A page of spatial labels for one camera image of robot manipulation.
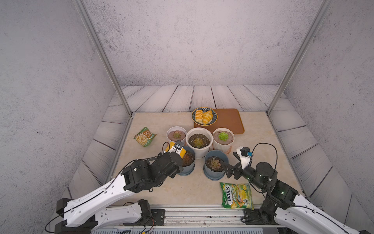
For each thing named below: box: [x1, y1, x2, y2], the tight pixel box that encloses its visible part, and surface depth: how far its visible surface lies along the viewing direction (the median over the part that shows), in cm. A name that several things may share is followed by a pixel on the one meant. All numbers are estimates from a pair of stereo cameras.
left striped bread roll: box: [195, 109, 204, 125], surface depth 113 cm
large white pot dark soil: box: [185, 127, 214, 159], surface depth 93 cm
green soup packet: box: [133, 126, 158, 147], surface depth 106 cm
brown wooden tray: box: [193, 108, 245, 135], surface depth 117 cm
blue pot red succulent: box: [178, 146, 196, 176], surface depth 86 cm
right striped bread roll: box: [202, 110, 213, 126], surface depth 113 cm
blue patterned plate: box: [191, 106, 219, 127], surface depth 116 cm
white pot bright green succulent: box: [212, 127, 235, 155], surface depth 93 cm
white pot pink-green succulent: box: [166, 126, 187, 145], surface depth 97 cm
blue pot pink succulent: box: [203, 149, 229, 181], surface depth 87 cm
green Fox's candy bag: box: [219, 182, 255, 211], surface depth 79 cm
